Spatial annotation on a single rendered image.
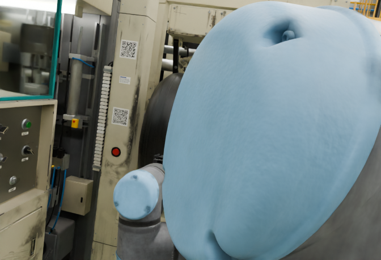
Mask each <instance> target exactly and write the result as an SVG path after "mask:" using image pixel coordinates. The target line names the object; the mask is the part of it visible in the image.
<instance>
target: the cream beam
mask: <svg viewBox="0 0 381 260"><path fill-rule="evenodd" d="M232 12H233V11H232V10H222V9H212V8H206V7H196V6H186V5H176V4H171V9H170V17H169V22H168V30H167V33H168V34H169V35H174V36H182V37H183V38H184V39H183V40H181V41H183V42H189V43H197V44H200V43H201V42H202V41H203V39H204V37H205V36H206V35H207V34H208V33H209V31H210V30H211V29H212V28H213V27H214V26H215V25H216V24H217V23H218V22H219V21H221V20H222V19H223V18H224V17H225V16H227V15H228V14H230V13H232Z"/></svg>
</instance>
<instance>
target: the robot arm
mask: <svg viewBox="0 0 381 260"><path fill-rule="evenodd" d="M159 155H160V154H156V155H154V158H153V163H151V164H149V165H146V166H144V167H142V168H140V169H138V170H134V171H131V172H129V173H127V174H126V175H125V176H124V177H123V178H121V179H120V180H119V182H118V183H117V185H116V187H115V190H114V193H113V202H114V205H115V207H116V209H117V211H118V212H119V217H118V235H117V250H116V260H381V21H378V20H373V19H368V18H366V17H365V16H364V15H362V14H361V13H359V12H357V11H355V10H351V9H348V8H346V7H340V6H331V5H329V6H318V7H309V6H302V5H296V4H292V3H286V2H277V1H262V2H256V3H251V4H248V5H245V6H243V7H241V8H238V9H237V10H235V11H233V12H232V13H230V14H228V15H227V16H225V17H224V18H223V19H222V20H221V21H219V22H218V23H217V24H216V25H215V26H214V27H213V28H212V29H211V30H210V31H209V33H208V34H207V35H206V36H205V37H204V39H203V41H202V42H201V43H200V45H199V46H198V47H197V49H196V51H195V53H194V55H193V57H192V58H191V60H190V62H189V64H188V66H187V68H186V70H185V73H184V75H183V77H182V79H181V82H180V85H179V88H178V90H177V93H176V97H175V100H174V103H173V107H172V111H171V115H170V120H169V123H168V128H167V134H166V141H165V146H164V155H161V156H159ZM156 158H157V159H156ZM163 210H164V215H165V219H166V222H160V217H161V214H162V212H163Z"/></svg>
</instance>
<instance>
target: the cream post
mask: <svg viewBox="0 0 381 260"><path fill-rule="evenodd" d="M158 6H159V0H121V4H120V13H119V19H118V29H117V38H116V47H115V57H114V62H113V72H112V81H111V90H110V96H109V105H108V115H107V126H106V130H105V139H104V149H103V158H102V163H101V175H100V182H99V192H98V201H97V206H96V216H95V225H94V235H93V240H92V250H91V259H90V260H116V250H117V235H118V225H117V224H115V220H116V210H114V209H112V205H113V193H114V190H115V187H116V185H117V183H118V182H119V180H120V179H121V178H123V177H124V176H125V175H126V174H127V173H129V172H131V171H134V170H136V169H137V162H138V147H139V138H140V134H141V128H142V123H143V116H144V111H145V103H146V94H147V86H148V81H149V73H150V65H151V56H152V52H153V43H154V35H155V27H156V19H157V14H158ZM121 40H130V41H137V42H138V46H137V55H136V60H134V59H129V58H122V57H119V56H120V47H121ZM120 76H124V77H131V78H130V84H125V83H119V79H120ZM113 107H118V108H124V109H128V110H129V117H128V126H127V127H126V126H122V125H117V124H111V122H112V114H113ZM114 149H118V150H119V154H118V155H117V156H115V155H114V154H113V150H114Z"/></svg>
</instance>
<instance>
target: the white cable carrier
mask: <svg viewBox="0 0 381 260"><path fill-rule="evenodd" d="M104 68H105V69H112V70H113V67H111V66H105V67H104ZM104 72H105V73H104V74H103V76H106V77H103V79H104V80H103V83H105V84H102V90H103V91H102V92H101V93H102V95H101V100H100V101H102V102H100V104H101V106H100V108H101V109H100V110H99V111H100V113H99V115H101V116H99V120H98V122H99V123H98V130H97V134H96V135H97V137H96V139H97V140H96V143H98V144H96V145H95V146H97V147H95V150H96V151H95V153H96V154H94V160H95V161H94V164H93V165H95V166H100V167H101V163H102V158H103V149H104V139H105V130H106V126H107V115H108V105H109V96H110V95H109V94H110V90H111V88H110V87H111V81H112V72H106V71H104ZM93 170H96V171H100V169H96V168H93Z"/></svg>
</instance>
